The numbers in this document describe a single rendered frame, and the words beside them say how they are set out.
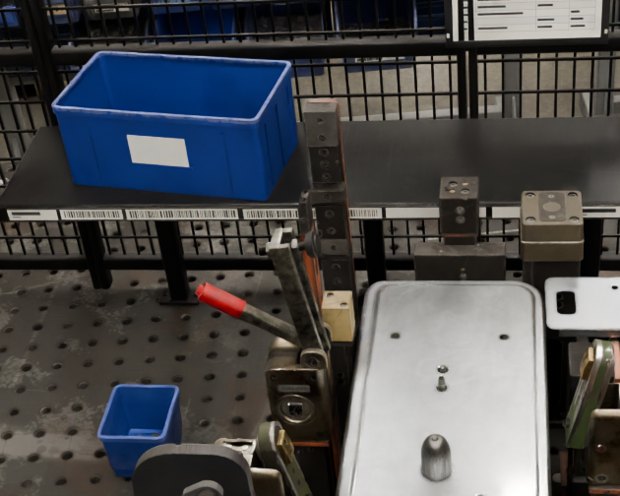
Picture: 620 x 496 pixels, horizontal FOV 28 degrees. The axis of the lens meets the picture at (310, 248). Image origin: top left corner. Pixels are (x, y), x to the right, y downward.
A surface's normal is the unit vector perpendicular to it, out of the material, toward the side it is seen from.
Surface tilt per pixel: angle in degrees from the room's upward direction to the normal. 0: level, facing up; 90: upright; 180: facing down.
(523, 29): 90
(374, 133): 0
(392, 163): 0
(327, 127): 90
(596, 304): 0
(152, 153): 90
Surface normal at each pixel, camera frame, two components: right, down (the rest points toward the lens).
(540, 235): -0.13, 0.58
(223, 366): -0.10, -0.79
